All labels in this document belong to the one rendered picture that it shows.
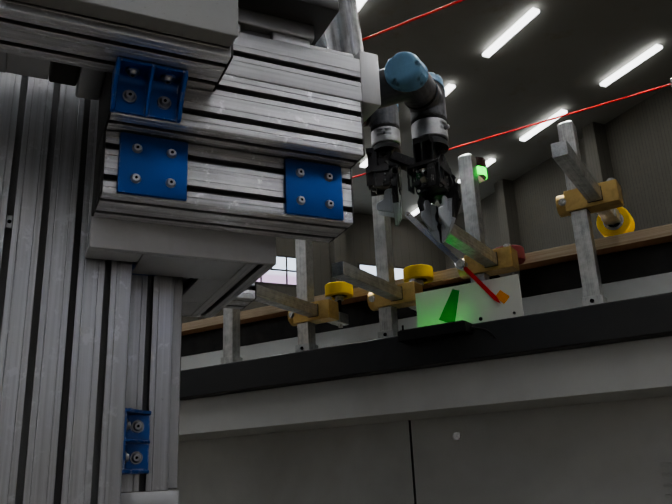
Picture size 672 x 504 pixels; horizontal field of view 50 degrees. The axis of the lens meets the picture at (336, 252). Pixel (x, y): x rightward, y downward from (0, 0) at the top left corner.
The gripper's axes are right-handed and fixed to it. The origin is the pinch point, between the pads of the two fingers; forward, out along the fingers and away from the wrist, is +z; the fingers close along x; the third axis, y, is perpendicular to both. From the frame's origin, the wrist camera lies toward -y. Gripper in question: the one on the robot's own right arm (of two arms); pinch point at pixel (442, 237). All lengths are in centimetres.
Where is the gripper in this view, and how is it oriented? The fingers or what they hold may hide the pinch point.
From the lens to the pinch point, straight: 144.5
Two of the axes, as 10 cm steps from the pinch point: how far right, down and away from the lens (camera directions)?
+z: 0.3, 9.4, -3.3
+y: -5.3, -2.7, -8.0
